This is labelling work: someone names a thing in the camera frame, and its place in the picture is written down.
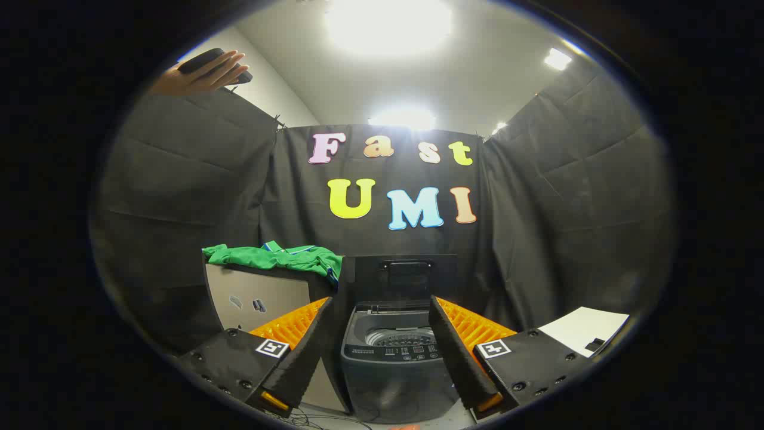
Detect tangled black cables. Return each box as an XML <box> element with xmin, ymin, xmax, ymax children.
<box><xmin>286</xmin><ymin>406</ymin><xmax>374</xmax><ymax>430</ymax></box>

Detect long ceiling light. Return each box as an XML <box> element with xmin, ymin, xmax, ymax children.
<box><xmin>367</xmin><ymin>107</ymin><xmax>436</xmax><ymax>131</ymax></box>

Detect green polo shirt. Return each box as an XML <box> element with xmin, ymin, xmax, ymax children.
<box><xmin>202</xmin><ymin>241</ymin><xmax>345</xmax><ymax>290</ymax></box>

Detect large ceiling light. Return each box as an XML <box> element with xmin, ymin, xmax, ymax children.
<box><xmin>325</xmin><ymin>0</ymin><xmax>454</xmax><ymax>57</ymax></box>

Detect black backdrop cloth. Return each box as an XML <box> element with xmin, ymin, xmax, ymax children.
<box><xmin>90</xmin><ymin>90</ymin><xmax>675</xmax><ymax>359</ymax></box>

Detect white board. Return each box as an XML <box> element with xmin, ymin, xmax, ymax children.
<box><xmin>537</xmin><ymin>306</ymin><xmax>630</xmax><ymax>359</ymax></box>

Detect grey washing machine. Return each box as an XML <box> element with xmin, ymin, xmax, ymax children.
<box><xmin>340</xmin><ymin>302</ymin><xmax>461</xmax><ymax>423</ymax></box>

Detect black phone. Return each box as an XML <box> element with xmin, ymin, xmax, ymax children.
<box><xmin>177</xmin><ymin>48</ymin><xmax>254</xmax><ymax>85</ymax></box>

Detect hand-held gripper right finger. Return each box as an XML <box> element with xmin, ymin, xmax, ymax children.
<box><xmin>429</xmin><ymin>295</ymin><xmax>597</xmax><ymax>422</ymax></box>

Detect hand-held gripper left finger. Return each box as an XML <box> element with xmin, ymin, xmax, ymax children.
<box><xmin>178</xmin><ymin>297</ymin><xmax>336</xmax><ymax>419</ymax></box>

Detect grey cabinet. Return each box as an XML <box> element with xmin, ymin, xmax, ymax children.
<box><xmin>203</xmin><ymin>262</ymin><xmax>354</xmax><ymax>414</ymax></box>

